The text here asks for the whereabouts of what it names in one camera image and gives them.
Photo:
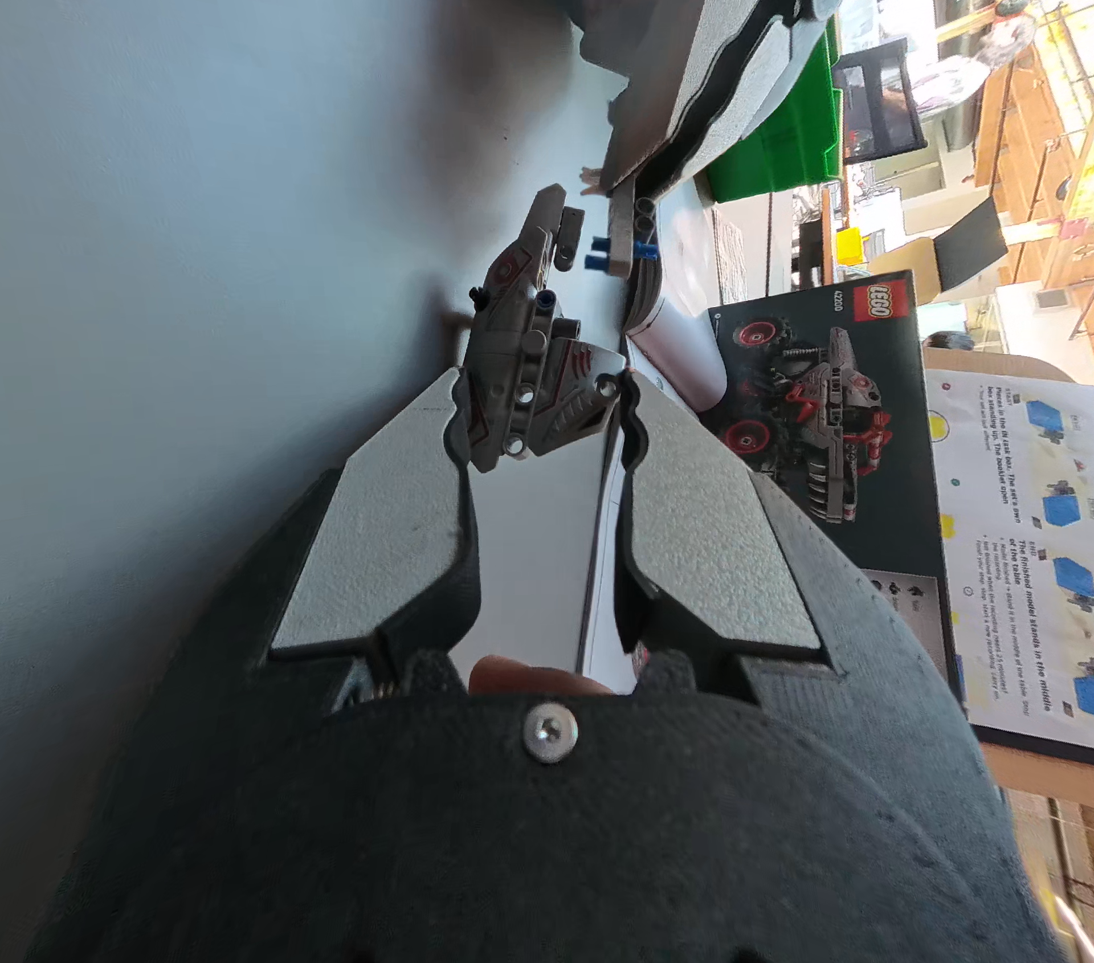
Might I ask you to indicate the black monitor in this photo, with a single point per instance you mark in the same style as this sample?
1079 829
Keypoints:
880 100

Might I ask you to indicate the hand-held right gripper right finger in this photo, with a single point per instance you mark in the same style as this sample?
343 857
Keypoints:
718 553

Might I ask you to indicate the dark lego set box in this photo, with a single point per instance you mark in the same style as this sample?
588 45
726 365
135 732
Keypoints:
820 484

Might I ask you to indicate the grey lego model red stickers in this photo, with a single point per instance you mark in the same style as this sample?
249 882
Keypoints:
513 356

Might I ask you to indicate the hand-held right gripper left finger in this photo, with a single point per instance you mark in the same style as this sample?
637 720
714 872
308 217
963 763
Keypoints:
376 544

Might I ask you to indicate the printed instruction sheet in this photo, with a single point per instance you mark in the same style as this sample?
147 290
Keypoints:
1017 553

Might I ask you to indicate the wooden shelving frame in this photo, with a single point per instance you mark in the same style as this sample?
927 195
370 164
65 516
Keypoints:
1043 125

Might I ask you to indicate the yellow plastic bin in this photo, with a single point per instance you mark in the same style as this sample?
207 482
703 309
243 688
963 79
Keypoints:
850 247

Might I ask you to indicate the green plastic bin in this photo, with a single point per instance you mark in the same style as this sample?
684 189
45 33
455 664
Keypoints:
778 151

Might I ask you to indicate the person's right hand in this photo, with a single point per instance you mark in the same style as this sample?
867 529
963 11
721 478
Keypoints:
521 677

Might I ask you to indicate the grey lego beam blue pins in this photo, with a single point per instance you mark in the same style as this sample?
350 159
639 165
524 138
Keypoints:
622 236

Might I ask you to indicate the lego instruction booklet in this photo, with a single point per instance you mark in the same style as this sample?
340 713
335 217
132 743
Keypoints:
684 347

